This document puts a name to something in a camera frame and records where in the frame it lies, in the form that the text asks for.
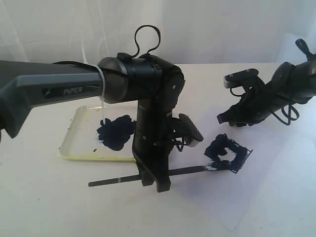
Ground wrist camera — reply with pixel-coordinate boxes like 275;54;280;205
224;68;265;88
178;114;204;147

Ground black paintbrush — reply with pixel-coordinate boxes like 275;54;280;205
88;160;234;187

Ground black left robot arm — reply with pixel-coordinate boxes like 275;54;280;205
0;53;185;192

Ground white paper with square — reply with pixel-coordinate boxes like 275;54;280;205
170;101;316;237

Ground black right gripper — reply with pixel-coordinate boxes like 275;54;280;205
217;91;274;126

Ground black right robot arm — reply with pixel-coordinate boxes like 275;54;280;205
217;39;316;127

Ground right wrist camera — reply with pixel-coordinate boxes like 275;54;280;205
224;68;265;88

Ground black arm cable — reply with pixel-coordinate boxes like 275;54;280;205
273;103;299;126
133;24;161;59

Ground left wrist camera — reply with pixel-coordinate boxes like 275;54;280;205
178;114;204;147

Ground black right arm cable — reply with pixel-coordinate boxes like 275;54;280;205
273;103;299;126

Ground white paint tray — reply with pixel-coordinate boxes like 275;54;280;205
59;104;136;162

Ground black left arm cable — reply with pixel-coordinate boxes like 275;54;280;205
133;24;161;59

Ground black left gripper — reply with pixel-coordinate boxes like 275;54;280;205
132;138;173;193

